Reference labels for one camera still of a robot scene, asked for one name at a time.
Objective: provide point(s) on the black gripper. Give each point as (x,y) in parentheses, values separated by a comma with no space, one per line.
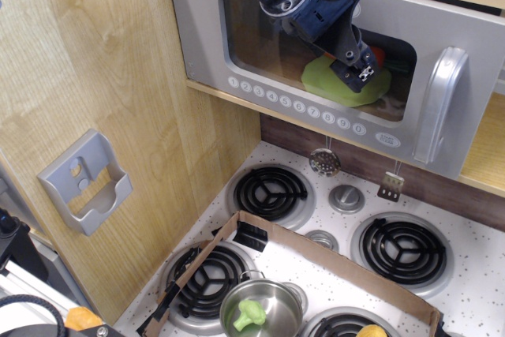
(323,33)

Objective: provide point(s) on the grey toy microwave door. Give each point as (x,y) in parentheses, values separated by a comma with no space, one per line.
(439,64)

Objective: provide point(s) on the green toy plate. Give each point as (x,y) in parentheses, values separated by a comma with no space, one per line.
(320,81)

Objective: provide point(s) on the orange toy carrot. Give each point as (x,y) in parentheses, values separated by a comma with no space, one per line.
(397,62)

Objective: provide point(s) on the hanging toy skimmer spoon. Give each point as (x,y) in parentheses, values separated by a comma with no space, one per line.
(323,161)

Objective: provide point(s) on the hanging toy spatula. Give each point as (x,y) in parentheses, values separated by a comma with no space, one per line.
(391,184)

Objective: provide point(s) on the grey stove knob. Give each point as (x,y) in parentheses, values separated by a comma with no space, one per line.
(346,199)

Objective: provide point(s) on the back left stove burner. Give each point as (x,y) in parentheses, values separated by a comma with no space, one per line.
(274,192)

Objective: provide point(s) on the stove burner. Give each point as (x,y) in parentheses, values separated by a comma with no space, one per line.
(344,321)
(405,249)
(274,192)
(195,309)

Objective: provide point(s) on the small round stove knob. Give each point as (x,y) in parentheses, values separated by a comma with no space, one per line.
(323,238)

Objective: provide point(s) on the brown cardboard barrier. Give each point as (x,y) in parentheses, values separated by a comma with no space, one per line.
(335,263)

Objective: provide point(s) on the black binder clip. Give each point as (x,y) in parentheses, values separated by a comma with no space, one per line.
(251,236)

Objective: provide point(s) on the back right stove burner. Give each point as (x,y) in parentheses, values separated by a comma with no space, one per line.
(405,249)

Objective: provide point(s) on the stainless steel pot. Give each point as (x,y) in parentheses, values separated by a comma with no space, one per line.
(281,303)

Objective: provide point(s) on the front right stove burner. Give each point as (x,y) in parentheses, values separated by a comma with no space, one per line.
(344,321)

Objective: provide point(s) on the green toy broccoli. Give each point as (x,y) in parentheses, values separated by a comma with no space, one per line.
(252,312)

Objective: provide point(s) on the yellow toy fruit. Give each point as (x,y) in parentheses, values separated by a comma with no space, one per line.
(372,330)

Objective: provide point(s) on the front left stove burner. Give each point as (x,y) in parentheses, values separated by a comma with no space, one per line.
(195,309)

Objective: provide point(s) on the orange toy food piece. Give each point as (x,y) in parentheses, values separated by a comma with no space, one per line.
(81,318)

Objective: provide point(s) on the grey wall phone holder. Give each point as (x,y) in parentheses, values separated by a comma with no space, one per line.
(79,166)

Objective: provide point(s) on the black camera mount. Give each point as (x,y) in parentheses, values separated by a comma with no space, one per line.
(17,247)

